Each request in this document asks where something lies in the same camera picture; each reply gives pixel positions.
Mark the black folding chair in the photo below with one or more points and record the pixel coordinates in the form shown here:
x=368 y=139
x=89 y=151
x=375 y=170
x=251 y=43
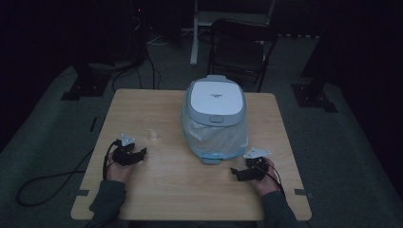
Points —
x=240 y=53

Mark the white lidded trash can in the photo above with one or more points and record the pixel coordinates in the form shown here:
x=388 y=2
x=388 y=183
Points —
x=215 y=114

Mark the black stand base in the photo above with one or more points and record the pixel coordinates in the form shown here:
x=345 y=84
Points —
x=313 y=95
x=85 y=84

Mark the clear plastic trash bag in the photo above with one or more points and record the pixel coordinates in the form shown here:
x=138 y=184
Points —
x=218 y=139

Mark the clear plastic cup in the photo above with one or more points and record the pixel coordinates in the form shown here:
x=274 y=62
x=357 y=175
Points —
x=152 y=132

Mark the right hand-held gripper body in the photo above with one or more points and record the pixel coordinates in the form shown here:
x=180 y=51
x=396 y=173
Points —
x=257 y=164

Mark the grey tape strip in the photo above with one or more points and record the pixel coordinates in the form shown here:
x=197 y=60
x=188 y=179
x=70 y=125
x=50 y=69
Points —
x=79 y=192
x=303 y=192

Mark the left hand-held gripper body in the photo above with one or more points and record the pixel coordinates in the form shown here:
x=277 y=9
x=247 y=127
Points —
x=124 y=152

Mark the black tape strip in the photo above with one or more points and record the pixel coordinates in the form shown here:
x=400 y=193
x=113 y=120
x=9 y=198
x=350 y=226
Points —
x=93 y=124

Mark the white metal stand frame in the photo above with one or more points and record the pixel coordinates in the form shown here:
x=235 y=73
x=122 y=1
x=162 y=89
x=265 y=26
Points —
x=198 y=28

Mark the person's left hand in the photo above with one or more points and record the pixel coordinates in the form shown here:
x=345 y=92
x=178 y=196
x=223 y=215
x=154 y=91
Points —
x=118 y=171

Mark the person's right hand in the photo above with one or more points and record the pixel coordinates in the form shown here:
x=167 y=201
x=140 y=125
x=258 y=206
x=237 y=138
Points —
x=269 y=182

